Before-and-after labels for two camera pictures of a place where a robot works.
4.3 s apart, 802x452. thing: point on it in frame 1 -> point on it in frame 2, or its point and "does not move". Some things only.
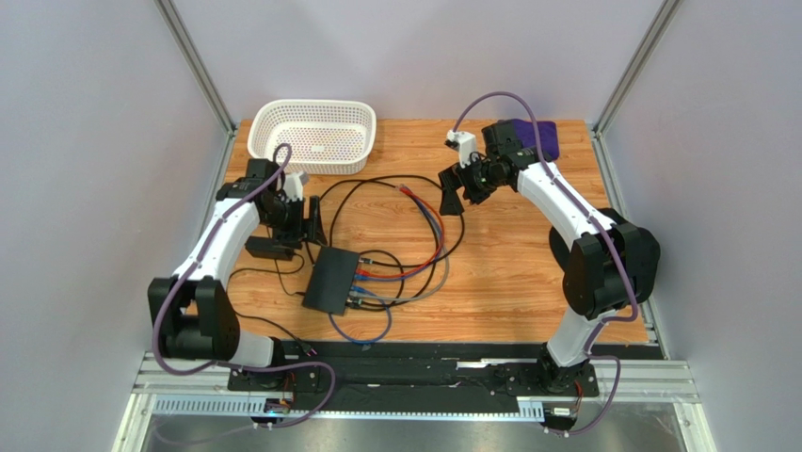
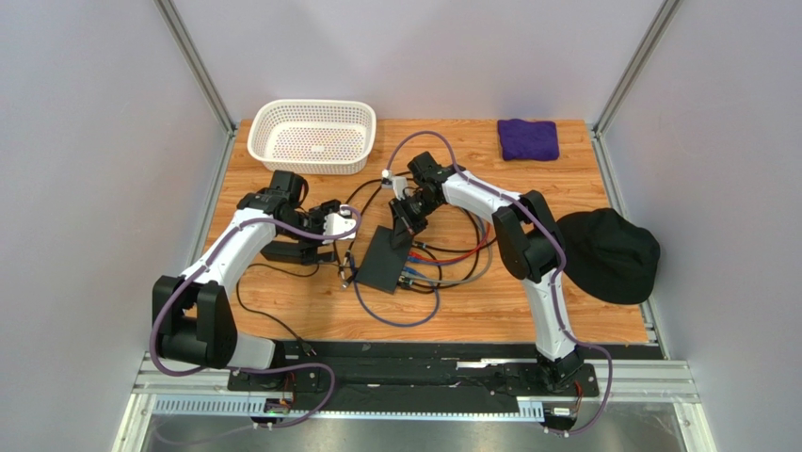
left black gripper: (296, 234) -> (320, 212)
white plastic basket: (324, 136) does not move
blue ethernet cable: (361, 290) -> (406, 267)
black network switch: (330, 283) -> (382, 264)
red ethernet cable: (363, 272) -> (472, 248)
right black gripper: (463, 179) -> (408, 217)
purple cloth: (547, 133) does not move
